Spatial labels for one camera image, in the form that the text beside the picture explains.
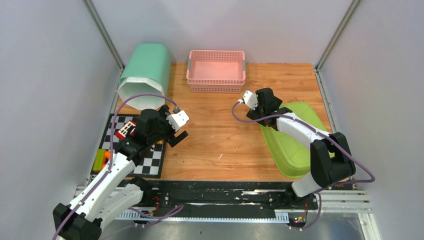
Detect black white checkerboard mat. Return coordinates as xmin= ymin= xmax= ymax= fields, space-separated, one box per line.
xmin=98 ymin=113 xmax=166 ymax=178

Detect pink perforated plastic basket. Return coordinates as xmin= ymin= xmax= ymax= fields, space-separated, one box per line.
xmin=186 ymin=50 xmax=246 ymax=93

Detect green orange toy block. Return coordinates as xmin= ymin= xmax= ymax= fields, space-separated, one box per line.
xmin=92 ymin=149 xmax=111 ymax=173

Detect aluminium frame post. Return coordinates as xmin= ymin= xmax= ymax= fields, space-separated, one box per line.
xmin=315 ymin=0 xmax=362 ymax=72
xmin=82 ymin=0 xmax=125 ymax=72

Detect right aluminium frame post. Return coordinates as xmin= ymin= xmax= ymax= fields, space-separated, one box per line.
xmin=315 ymin=0 xmax=362 ymax=72

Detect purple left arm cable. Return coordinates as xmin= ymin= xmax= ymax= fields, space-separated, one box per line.
xmin=51 ymin=93 xmax=185 ymax=240

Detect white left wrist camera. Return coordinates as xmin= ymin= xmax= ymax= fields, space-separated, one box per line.
xmin=166 ymin=110 xmax=190 ymax=132

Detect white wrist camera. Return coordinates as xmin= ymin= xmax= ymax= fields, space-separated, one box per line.
xmin=166 ymin=110 xmax=190 ymax=132
xmin=242 ymin=90 xmax=259 ymax=111

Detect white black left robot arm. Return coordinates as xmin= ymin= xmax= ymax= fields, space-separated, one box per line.
xmin=53 ymin=105 xmax=190 ymax=240

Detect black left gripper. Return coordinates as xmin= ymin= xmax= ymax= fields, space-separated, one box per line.
xmin=148 ymin=105 xmax=188 ymax=147

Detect large lime green tub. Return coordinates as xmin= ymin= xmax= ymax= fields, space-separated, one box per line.
xmin=259 ymin=101 xmax=327 ymax=179

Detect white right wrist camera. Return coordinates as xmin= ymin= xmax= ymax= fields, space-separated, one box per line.
xmin=242 ymin=90 xmax=259 ymax=111

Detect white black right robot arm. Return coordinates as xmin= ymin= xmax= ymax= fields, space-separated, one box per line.
xmin=241 ymin=87 xmax=356 ymax=209

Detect left aluminium frame post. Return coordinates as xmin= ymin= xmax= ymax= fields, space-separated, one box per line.
xmin=82 ymin=0 xmax=125 ymax=72

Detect red white toy block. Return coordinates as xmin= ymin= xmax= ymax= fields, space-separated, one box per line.
xmin=114 ymin=120 xmax=136 ymax=140

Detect mint green trash bin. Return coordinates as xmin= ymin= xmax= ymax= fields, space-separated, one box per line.
xmin=117 ymin=43 xmax=171 ymax=111

